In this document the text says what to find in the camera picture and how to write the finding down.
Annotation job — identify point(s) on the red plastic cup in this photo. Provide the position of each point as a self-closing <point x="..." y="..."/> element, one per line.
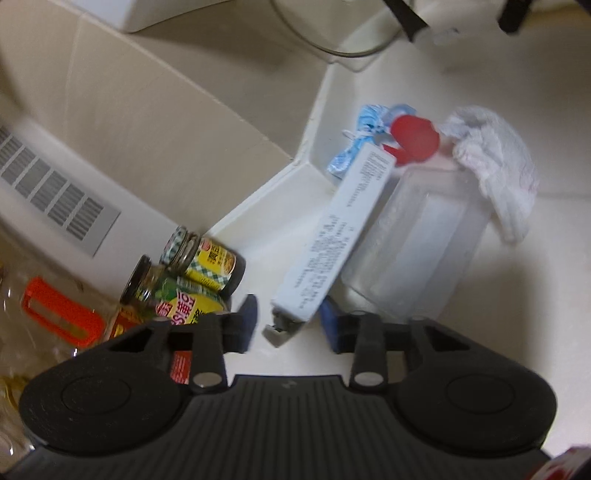
<point x="417" y="140"/>

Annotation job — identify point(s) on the grey wall vent grille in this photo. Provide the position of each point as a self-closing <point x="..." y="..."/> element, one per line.
<point x="77" y="213"/>

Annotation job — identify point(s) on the red handle oil jug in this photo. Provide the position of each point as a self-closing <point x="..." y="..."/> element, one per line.
<point x="49" y="316"/>

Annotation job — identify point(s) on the checkered lid sauce jar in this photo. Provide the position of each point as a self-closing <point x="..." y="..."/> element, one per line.
<point x="203" y="260"/>

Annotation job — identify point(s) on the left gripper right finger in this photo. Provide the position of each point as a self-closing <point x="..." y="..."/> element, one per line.
<point x="360" y="333"/>

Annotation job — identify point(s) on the white wall appliance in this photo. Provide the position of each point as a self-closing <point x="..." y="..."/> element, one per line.
<point x="130" y="16"/>

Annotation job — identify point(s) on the white toothpaste box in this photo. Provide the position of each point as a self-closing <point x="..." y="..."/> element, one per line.
<point x="312" y="275"/>

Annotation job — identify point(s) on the blue face mask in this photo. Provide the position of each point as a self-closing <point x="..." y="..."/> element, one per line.
<point x="373" y="126"/>

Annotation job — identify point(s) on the glass pot lid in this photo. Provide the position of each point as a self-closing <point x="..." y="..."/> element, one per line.
<point x="350" y="29"/>

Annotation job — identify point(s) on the white tissue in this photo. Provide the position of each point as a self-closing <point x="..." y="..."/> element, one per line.
<point x="488" y="146"/>

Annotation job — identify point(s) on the green label sauce jar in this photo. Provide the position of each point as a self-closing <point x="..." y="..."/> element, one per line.
<point x="153" y="292"/>

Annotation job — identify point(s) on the clear plastic container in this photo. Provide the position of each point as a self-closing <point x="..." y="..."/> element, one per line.
<point x="412" y="259"/>

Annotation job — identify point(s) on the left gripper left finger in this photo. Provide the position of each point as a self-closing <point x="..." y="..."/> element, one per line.
<point x="216" y="334"/>

